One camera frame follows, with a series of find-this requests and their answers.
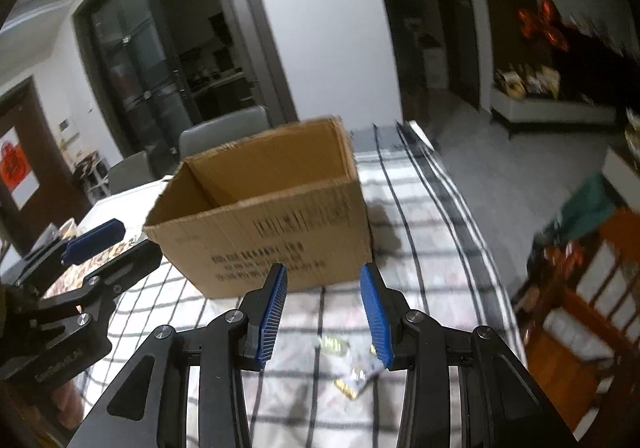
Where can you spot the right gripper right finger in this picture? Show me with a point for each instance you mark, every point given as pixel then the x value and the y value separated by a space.
pixel 501 404

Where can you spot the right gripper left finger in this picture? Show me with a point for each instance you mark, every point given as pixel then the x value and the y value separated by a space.
pixel 145 405

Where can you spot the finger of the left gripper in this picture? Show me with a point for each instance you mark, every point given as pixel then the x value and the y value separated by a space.
pixel 93 242
pixel 104 285

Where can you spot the shiny candies cluster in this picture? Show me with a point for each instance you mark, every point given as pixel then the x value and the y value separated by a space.
pixel 354 381

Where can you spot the patterned floral table mat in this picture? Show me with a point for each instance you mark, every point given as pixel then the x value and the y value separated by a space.
pixel 63 269

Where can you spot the clear fruit bowl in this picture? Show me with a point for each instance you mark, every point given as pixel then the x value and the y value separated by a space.
pixel 69 229

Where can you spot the small white shelf rack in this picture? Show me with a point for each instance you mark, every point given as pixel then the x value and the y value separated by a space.
pixel 91 173

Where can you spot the grey dining chair left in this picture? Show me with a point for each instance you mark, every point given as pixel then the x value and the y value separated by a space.
pixel 129 173

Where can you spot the grey dining chair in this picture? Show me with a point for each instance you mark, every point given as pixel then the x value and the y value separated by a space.
pixel 129 173
pixel 223 130

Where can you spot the red fu door poster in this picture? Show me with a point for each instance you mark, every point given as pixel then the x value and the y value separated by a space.
pixel 16 172

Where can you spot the grey dining chair right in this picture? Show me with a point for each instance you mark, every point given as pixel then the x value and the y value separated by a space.
pixel 223 130

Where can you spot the red wooden chair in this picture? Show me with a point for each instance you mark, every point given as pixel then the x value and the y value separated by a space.
pixel 578 314

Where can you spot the small green wrapped candy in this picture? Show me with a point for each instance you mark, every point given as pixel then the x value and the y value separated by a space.
pixel 333 346

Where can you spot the black white checked tablecloth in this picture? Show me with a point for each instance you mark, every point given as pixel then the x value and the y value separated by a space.
pixel 426 245

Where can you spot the brown cardboard box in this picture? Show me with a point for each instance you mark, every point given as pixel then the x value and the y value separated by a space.
pixel 291 195

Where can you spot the glass sliding door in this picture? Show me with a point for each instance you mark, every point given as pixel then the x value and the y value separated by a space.
pixel 161 67

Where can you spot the green cloth on chair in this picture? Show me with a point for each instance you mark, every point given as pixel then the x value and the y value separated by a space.
pixel 594 202

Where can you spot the white tv cabinet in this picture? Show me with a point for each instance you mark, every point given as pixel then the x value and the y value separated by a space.
pixel 539 115

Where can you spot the white box in hallway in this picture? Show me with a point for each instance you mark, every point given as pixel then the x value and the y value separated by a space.
pixel 436 69

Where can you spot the red balloons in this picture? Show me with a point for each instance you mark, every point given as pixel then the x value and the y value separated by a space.
pixel 545 22

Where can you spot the white wall intercom panel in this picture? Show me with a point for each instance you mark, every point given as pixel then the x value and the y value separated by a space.
pixel 67 129

